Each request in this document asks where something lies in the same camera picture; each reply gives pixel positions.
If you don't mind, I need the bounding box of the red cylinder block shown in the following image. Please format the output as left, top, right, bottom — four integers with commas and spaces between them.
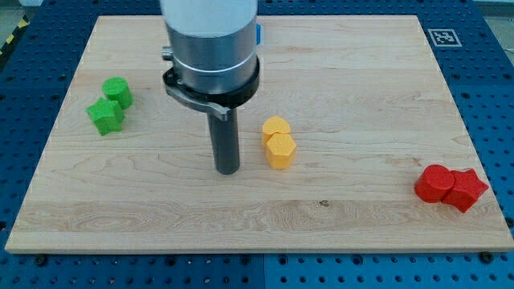
414, 165, 455, 203

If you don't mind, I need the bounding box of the yellow hexagon block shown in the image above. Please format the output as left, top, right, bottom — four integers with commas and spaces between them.
265, 133, 297, 169

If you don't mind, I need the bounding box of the green star block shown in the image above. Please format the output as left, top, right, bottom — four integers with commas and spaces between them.
86, 98, 124, 136

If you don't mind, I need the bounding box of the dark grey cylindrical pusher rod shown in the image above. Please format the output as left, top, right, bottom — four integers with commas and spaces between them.
207, 108, 240, 175

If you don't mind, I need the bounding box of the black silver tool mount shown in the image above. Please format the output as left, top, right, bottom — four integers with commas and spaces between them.
162, 59, 260, 121

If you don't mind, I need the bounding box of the yellow heart block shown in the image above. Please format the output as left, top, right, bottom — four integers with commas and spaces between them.
261, 116, 291, 146

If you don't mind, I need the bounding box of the light wooden board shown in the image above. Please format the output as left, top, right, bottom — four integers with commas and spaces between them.
6, 15, 513, 254

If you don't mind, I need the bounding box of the red star block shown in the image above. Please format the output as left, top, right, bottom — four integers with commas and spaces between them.
442, 169, 489, 213

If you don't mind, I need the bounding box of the green cylinder block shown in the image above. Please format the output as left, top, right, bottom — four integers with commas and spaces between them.
101, 77, 133, 109

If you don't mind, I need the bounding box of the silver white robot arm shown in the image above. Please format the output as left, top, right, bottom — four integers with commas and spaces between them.
160, 0, 260, 175

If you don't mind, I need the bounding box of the white fiducial marker tag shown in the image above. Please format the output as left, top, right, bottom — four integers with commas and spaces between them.
428, 28, 462, 47

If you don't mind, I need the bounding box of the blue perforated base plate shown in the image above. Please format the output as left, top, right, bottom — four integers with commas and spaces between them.
1, 0, 513, 288

